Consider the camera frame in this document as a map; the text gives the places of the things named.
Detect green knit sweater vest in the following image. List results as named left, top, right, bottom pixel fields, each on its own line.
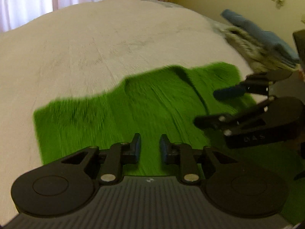
left=32, top=61, right=305, bottom=226

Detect folded olive grey garments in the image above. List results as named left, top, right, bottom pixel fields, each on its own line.
left=218, top=26, right=300, bottom=73

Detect folded blue garment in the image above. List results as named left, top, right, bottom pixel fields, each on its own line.
left=221, top=9, right=300, bottom=64

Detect white wall plug adapter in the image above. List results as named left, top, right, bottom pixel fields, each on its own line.
left=275, top=0, right=285, bottom=9

